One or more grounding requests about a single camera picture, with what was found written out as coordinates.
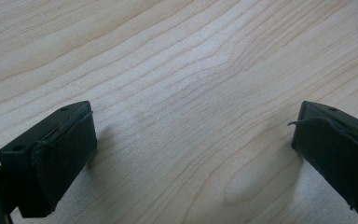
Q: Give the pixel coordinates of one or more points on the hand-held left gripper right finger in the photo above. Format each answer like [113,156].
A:
[338,155]

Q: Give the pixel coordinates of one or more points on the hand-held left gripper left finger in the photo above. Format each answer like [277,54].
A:
[52,158]

